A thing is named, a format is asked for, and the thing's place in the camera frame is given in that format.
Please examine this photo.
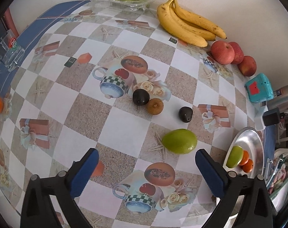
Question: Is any orange with stem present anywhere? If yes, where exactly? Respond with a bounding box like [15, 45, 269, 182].
[239, 150, 249, 166]

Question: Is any brown fruit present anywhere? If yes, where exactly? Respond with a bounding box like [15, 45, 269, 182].
[147, 98, 164, 115]

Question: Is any front red apple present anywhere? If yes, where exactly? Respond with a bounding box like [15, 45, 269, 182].
[210, 41, 235, 65]

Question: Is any large front orange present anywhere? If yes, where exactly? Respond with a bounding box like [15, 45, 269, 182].
[242, 159, 254, 173]

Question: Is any green mango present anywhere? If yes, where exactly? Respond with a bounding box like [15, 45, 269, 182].
[161, 129, 198, 154]
[226, 146, 243, 168]

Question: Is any dark plum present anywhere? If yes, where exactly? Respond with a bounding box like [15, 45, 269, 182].
[132, 89, 150, 106]

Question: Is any right red apple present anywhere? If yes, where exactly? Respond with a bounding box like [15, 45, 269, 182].
[237, 56, 257, 77]

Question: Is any black power adapter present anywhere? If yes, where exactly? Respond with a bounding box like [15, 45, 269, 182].
[263, 108, 281, 127]

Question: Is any glass mug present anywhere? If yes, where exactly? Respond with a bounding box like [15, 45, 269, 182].
[0, 29, 25, 73]

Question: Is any middle red apple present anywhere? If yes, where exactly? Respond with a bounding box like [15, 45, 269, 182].
[229, 42, 244, 65]

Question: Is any patterned tablecloth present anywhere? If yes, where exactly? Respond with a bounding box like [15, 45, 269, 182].
[0, 1, 259, 227]

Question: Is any yellow banana bunch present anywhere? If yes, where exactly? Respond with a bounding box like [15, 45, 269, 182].
[157, 0, 227, 48]

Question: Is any white power strip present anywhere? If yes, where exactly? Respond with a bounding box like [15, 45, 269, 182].
[254, 101, 268, 131]

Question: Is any teal plastic box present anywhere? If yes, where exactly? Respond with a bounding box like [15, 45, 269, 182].
[245, 73, 274, 103]

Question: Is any silver metal plate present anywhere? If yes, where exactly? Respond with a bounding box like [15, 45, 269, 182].
[223, 127, 265, 178]

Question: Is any red apple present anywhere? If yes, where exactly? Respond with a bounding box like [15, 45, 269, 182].
[237, 56, 257, 77]
[229, 42, 244, 65]
[210, 41, 235, 65]

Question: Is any steel kettle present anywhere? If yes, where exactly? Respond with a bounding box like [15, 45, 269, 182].
[267, 85, 288, 113]

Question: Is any dark avocado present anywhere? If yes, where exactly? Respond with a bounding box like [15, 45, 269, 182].
[178, 107, 193, 123]

